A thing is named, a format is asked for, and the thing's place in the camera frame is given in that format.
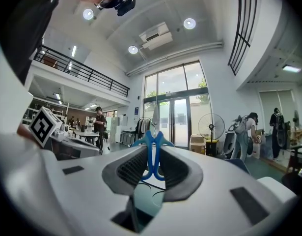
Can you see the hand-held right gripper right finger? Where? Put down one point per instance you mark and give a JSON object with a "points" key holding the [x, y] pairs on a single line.
{"points": [[214, 205]]}

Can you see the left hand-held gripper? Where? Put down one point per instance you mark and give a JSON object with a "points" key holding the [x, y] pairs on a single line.
{"points": [[42, 126]]}

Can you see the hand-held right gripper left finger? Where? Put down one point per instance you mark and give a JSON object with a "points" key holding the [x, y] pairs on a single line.
{"points": [[79, 193]]}

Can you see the large cardboard box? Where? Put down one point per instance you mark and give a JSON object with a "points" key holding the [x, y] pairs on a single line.
{"points": [[197, 148]]}

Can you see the small cardboard box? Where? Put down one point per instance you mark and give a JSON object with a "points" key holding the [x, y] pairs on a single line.
{"points": [[197, 138]]}

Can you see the navy blue chair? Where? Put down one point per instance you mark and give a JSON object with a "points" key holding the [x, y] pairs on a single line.
{"points": [[239, 165]]}

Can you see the white pod with black opening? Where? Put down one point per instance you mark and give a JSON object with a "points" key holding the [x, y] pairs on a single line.
{"points": [[229, 141]]}

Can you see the clothes rack with garments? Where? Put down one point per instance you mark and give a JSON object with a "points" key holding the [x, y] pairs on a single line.
{"points": [[143, 128]]}

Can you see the clear water jug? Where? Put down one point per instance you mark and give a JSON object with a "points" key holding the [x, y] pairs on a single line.
{"points": [[256, 146]]}

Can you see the black balcony railing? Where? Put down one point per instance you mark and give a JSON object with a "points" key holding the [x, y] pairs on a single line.
{"points": [[91, 74]]}

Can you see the black standing fan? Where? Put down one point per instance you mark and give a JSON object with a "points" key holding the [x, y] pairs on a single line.
{"points": [[211, 125]]}

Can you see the black mesh office chair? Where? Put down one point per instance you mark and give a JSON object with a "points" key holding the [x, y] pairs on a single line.
{"points": [[293, 183]]}

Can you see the glass entrance door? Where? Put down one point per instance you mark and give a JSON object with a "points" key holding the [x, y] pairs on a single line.
{"points": [[177, 122]]}

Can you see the round ceiling light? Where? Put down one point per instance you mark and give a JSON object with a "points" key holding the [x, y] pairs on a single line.
{"points": [[189, 23], [88, 14], [133, 49]]}

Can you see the ceiling air conditioner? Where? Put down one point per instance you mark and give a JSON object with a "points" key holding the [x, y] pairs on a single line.
{"points": [[155, 36]]}

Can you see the person's black shirt torso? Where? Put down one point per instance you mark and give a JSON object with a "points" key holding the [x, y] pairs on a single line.
{"points": [[25, 21]]}

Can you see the blue wall poster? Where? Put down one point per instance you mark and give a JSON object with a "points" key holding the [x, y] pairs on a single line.
{"points": [[136, 112]]}

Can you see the black head-worn camera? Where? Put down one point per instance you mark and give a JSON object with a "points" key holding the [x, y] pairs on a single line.
{"points": [[125, 5]]}

